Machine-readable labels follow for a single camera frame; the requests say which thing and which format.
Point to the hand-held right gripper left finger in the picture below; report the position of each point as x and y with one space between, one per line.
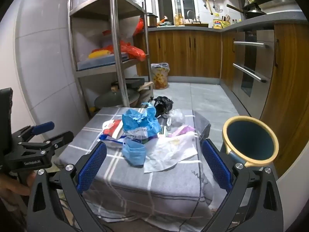
91 166

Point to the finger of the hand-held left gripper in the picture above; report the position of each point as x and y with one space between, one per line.
43 127
59 137

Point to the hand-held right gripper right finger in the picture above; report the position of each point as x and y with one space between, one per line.
217 165

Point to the blue bucket with yellow rim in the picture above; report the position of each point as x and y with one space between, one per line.
251 137

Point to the blue face mask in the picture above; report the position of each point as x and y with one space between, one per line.
134 153

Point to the red and white packet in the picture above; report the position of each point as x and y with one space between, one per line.
112 127

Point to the white plastic bag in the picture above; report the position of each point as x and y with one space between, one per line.
169 152

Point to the pink packet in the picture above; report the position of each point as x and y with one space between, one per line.
181 130

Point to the blue plastic bag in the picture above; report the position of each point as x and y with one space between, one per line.
135 123

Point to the striped packet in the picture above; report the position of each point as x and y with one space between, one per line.
164 131

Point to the clear plastic bag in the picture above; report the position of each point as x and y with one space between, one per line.
176 117

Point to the black plastic bag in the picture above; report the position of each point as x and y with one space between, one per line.
164 104

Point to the person's left hand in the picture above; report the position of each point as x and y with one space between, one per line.
12 186

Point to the grey checked tablecloth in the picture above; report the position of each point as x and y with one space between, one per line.
79 135

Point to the grey storage box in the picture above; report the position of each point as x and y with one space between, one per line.
101 62

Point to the black flat box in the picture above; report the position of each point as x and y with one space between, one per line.
134 83

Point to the yellow plastic packet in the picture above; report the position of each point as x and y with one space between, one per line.
99 53

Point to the wooden board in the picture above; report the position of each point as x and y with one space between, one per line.
146 85

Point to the steel shelf rack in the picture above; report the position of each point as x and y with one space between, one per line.
115 53

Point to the floral waste bin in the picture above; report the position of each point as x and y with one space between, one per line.
160 77

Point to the wooden kitchen cabinet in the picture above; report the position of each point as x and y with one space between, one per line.
188 50
289 89

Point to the steel built-in oven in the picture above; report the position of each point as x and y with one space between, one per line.
248 60

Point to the large orange plastic bag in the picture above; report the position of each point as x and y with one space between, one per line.
132 50

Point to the small orange plastic bag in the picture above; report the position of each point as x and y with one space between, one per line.
140 26

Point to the grey kitchen countertop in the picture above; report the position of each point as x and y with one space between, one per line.
188 28

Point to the yellow seasoning packet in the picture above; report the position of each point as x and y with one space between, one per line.
217 24

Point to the cooking oil bottle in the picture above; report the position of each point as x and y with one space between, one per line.
179 20

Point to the black frying pan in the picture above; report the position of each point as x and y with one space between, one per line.
253 13

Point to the kitchen window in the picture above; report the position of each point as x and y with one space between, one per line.
185 0

